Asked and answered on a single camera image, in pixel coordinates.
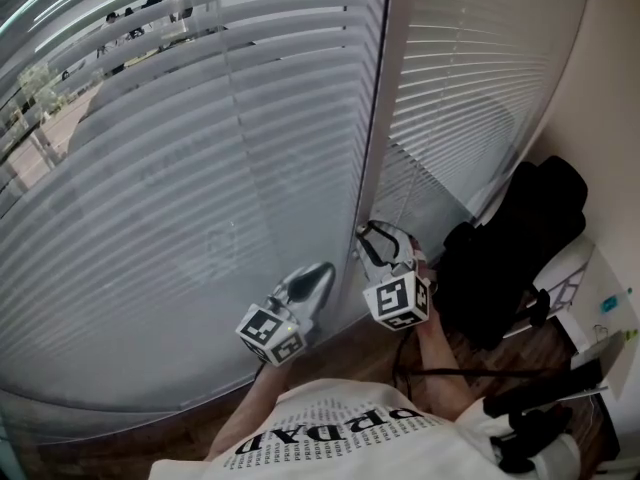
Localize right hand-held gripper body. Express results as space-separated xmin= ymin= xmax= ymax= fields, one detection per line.
xmin=363 ymin=257 xmax=432 ymax=332

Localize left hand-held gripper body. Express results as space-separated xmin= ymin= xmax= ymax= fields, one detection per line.
xmin=235 ymin=287 xmax=319 ymax=368

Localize white window blinds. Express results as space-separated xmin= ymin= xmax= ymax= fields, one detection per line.
xmin=372 ymin=0 xmax=594 ymax=264
xmin=0 ymin=0 xmax=391 ymax=414

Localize person's right forearm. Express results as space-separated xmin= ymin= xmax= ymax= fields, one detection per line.
xmin=414 ymin=312 xmax=476 ymax=424

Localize person's left forearm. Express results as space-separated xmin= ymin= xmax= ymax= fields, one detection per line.
xmin=204 ymin=365 xmax=291 ymax=462

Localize person's right hand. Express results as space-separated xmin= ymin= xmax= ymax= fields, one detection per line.
xmin=410 ymin=240 xmax=434 ymax=289

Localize black office chair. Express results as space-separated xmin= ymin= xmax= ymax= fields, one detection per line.
xmin=432 ymin=155 xmax=589 ymax=352

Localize white printed shirt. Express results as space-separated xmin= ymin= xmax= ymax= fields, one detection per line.
xmin=147 ymin=378 xmax=584 ymax=480

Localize white desk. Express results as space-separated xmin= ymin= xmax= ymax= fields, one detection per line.
xmin=502 ymin=235 xmax=640 ymax=404

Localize black waist bag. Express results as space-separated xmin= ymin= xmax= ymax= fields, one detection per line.
xmin=484 ymin=392 xmax=576 ymax=474

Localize clear bottle with blue label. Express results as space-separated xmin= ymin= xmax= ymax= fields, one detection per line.
xmin=599 ymin=287 xmax=635 ymax=314

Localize black cable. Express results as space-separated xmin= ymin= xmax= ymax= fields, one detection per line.
xmin=392 ymin=325 xmax=601 ymax=399

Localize white window frame post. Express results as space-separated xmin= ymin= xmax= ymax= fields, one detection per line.
xmin=332 ymin=0 xmax=419 ymax=339

